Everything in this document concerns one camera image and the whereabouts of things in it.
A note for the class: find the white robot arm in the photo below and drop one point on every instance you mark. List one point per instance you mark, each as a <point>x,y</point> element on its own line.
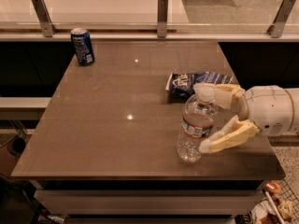
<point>296,111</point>

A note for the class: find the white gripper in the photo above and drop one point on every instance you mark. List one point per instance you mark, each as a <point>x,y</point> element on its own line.
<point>268,108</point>

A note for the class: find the glass railing panel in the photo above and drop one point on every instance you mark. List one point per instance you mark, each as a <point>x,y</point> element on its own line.
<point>207,16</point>

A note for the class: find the blue crumpled chip bag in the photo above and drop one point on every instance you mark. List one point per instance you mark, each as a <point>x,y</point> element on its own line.
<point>181,85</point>

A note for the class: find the clear plastic water bottle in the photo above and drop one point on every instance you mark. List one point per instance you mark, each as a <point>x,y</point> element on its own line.
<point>198,117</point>

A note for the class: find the wire basket with snacks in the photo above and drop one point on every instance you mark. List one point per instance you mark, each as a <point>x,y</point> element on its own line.
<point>279,205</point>

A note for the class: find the white drawer cabinet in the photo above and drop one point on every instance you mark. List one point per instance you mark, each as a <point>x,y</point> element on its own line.
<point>141,202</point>

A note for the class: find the left metal railing bracket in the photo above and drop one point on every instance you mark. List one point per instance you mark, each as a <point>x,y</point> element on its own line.
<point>47,28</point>

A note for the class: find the blue pepsi can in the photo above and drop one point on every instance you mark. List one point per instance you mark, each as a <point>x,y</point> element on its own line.
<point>83,46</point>

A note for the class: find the middle metal railing bracket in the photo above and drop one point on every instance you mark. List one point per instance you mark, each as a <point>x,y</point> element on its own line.
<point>162,15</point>

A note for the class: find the right metal railing bracket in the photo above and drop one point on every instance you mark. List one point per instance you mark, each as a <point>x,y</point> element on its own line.
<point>276,29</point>

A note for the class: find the metal railing bracket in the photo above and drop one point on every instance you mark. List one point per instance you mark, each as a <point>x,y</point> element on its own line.
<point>276,29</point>
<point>162,15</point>
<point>47,28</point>

